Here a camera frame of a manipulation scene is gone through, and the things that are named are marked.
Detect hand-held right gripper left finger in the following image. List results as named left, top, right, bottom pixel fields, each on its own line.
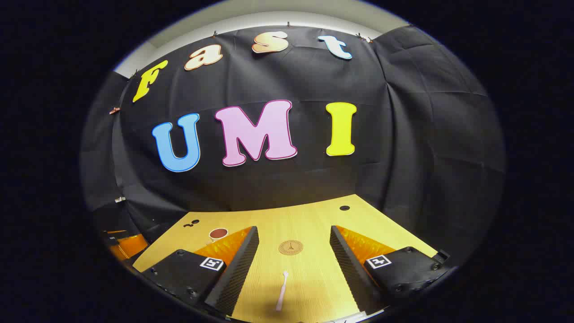
left=141, top=226, right=260, bottom=317

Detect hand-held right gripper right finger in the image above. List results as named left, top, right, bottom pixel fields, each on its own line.
left=330, top=225, right=451, bottom=314

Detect white toothbrush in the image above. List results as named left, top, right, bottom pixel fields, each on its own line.
left=275, top=271, right=289, bottom=312

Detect round cork coaster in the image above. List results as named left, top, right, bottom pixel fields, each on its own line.
left=278, top=240, right=304, bottom=256

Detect light wooden desktop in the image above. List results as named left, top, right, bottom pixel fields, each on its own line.
left=132, top=194, right=438, bottom=323

